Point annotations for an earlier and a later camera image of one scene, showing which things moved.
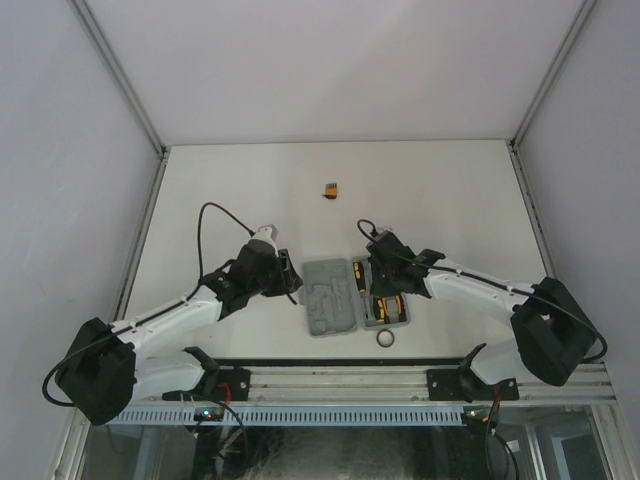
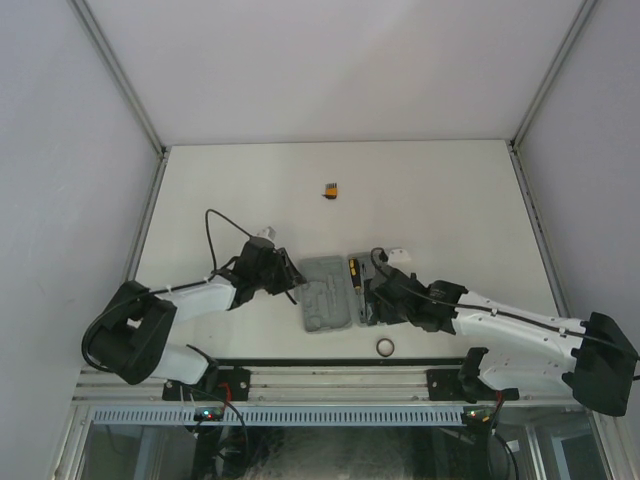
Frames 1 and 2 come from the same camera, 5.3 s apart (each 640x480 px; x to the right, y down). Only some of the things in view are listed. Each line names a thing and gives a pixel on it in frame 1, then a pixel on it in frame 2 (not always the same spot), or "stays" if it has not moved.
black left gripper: x=287 y=279 stays
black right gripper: x=378 y=288 -> x=372 y=310
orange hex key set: x=331 y=191 stays
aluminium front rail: x=391 y=385 stays
